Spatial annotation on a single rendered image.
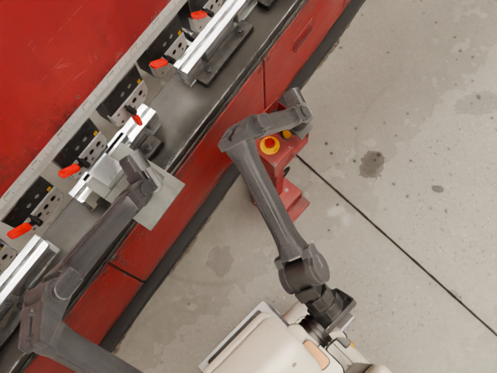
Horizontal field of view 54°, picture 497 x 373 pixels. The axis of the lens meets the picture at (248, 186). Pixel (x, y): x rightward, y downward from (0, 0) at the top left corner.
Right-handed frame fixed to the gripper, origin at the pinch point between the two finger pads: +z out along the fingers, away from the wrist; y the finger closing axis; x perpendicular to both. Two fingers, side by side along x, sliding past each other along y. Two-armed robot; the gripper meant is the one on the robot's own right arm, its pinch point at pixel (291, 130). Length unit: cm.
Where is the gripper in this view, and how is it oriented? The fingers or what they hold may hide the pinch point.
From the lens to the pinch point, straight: 183.2
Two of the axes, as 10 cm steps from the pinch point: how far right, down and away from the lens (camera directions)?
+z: -1.4, 1.5, 9.8
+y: -7.2, -7.0, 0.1
